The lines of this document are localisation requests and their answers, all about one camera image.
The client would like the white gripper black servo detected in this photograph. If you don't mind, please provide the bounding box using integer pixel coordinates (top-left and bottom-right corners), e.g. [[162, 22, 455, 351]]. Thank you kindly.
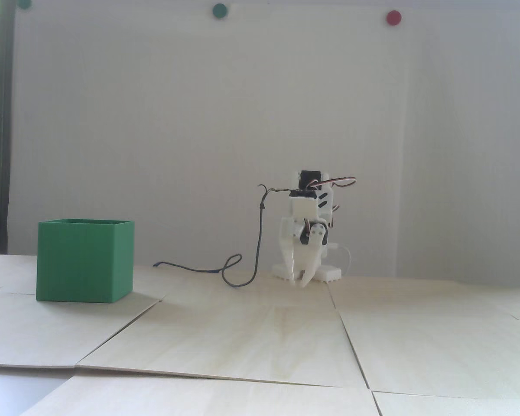
[[279, 215, 332, 288]]

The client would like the green box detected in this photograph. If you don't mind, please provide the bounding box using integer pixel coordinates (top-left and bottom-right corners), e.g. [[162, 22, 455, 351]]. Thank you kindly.
[[36, 219, 135, 303]]

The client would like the white base cable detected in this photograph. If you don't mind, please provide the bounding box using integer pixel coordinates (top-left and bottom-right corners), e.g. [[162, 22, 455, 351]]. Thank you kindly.
[[329, 244, 354, 276]]

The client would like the white gripper-mounted camera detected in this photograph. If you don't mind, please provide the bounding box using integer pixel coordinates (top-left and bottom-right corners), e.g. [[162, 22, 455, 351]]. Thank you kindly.
[[285, 186, 320, 218]]

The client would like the black camera cable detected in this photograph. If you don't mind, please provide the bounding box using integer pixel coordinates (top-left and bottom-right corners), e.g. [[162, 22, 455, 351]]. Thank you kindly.
[[153, 184, 295, 288]]

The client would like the red white servo wire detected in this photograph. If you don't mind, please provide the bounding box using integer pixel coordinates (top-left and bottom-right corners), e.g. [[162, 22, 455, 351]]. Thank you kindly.
[[312, 175, 357, 189]]

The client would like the dark window frame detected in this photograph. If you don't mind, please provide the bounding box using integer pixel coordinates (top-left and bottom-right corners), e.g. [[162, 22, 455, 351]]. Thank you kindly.
[[0, 0, 16, 255]]

